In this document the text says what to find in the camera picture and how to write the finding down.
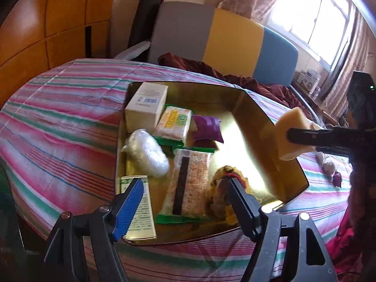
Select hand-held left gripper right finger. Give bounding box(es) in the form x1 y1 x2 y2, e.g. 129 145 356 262
227 179 338 282

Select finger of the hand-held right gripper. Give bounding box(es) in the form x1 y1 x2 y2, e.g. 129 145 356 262
286 126 357 157

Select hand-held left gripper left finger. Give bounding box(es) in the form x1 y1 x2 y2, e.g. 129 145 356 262
43 178 144 282

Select small green carton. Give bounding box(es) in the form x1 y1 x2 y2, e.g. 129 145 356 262
119 175 157 240

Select yellow plush toy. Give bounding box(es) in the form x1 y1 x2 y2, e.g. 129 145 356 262
206 166 259 227

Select yellow sponge block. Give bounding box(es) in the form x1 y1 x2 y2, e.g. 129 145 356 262
275 107 324 161

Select gold tin box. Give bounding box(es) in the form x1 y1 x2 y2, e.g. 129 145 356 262
115 81 309 246

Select rice cracker packet green ends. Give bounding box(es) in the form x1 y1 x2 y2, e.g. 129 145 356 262
156 147 216 225

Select clear packet white contents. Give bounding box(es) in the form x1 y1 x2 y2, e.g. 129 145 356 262
121 129 170 178

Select purple snack packet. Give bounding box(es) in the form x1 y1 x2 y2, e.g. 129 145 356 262
192 114 224 144

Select rice cracker packet orange print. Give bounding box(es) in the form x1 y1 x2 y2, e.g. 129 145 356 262
154 104 194 147

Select person's right forearm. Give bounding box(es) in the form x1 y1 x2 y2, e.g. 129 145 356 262
348 159 376 274

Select pink plastic cup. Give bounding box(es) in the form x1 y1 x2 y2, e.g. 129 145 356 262
321 156 335 175

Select wooden side table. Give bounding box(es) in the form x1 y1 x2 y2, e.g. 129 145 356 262
291 85 338 127

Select white appliance box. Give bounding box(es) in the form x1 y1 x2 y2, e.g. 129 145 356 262
297 69 321 91

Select maroon blanket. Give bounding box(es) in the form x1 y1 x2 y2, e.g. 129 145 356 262
159 52 312 118

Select window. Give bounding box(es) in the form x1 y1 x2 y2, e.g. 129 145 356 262
270 0 353 71

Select red cloth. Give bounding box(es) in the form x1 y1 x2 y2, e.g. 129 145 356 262
329 211 365 282

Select white cardboard box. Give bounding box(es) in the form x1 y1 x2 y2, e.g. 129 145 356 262
124 82 169 127

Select striped blanket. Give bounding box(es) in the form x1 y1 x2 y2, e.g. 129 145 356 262
0 58 356 282

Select grey yellow blue sofa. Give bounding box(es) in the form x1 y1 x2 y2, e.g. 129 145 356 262
113 1 312 100

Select black panel behind sofa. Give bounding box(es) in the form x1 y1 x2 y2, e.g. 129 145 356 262
128 0 166 50

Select wooden wardrobe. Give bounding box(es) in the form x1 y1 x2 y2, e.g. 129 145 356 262
0 0 118 106

